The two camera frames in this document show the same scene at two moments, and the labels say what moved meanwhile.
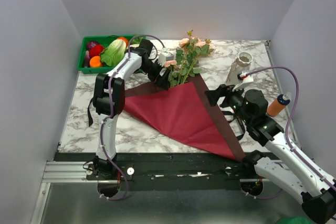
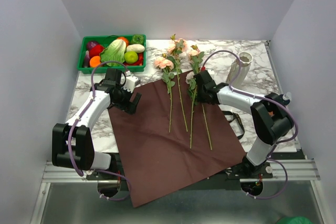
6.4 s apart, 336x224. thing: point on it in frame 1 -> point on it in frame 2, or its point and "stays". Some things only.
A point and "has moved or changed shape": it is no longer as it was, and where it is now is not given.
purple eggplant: x=86 y=60 stays
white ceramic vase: x=241 y=64 stays
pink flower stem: x=174 y=69 has moved or changed shape
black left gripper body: x=153 y=70 -> x=123 y=98
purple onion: x=91 y=44 stays
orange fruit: x=95 y=62 stays
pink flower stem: x=184 y=57 -> x=177 y=47
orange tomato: x=125 y=40 stays
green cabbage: x=114 y=54 stays
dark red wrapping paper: x=186 y=109 has moved or changed shape
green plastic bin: x=102 y=40 stays
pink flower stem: x=205 y=49 -> x=196 y=58
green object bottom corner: x=294 y=220 stays
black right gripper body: x=234 y=99 -> x=201 y=97
